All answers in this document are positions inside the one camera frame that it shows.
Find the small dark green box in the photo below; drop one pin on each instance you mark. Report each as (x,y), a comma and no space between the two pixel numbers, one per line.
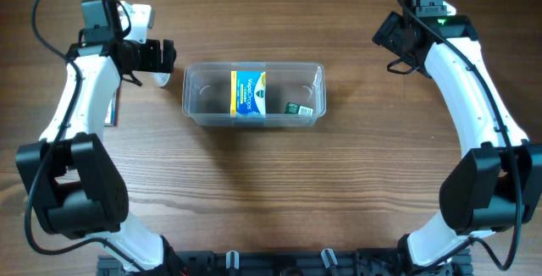
(294,108)

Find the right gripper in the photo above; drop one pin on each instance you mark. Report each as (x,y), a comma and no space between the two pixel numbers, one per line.
(385,33)

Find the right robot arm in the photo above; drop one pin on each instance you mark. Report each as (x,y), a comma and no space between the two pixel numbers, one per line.
(494,189)

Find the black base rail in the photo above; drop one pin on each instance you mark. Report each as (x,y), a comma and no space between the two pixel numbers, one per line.
(362,262)

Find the blue yellow VapoDrops box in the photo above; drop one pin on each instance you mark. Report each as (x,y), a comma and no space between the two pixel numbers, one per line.
(248,93)

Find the white green medicine box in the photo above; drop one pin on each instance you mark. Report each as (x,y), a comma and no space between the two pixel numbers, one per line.
(110,115)

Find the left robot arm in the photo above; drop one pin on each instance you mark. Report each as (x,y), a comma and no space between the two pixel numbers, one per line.
(76,195)

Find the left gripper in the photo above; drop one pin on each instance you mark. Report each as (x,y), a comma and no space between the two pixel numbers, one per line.
(165,56)

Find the clear plastic container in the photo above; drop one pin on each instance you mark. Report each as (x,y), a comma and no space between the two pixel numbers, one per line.
(206,93)

